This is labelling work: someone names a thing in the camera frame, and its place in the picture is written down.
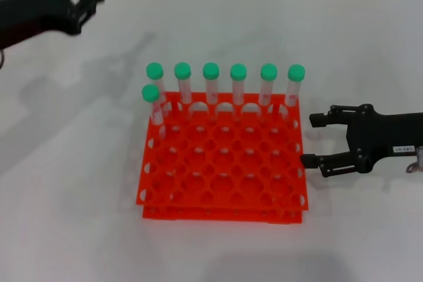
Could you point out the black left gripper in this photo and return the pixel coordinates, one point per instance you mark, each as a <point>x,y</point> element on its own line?
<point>33,8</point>

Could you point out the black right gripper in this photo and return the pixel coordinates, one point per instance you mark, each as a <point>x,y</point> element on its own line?
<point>380,133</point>

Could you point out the green-capped clear test tube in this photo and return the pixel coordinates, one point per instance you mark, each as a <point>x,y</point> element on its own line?
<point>238,72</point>
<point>182,70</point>
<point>268,72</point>
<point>150,93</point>
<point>154,70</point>
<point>296,73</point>
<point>211,70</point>

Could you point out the orange test tube rack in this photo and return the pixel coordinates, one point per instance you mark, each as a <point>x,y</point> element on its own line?
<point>224,176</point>

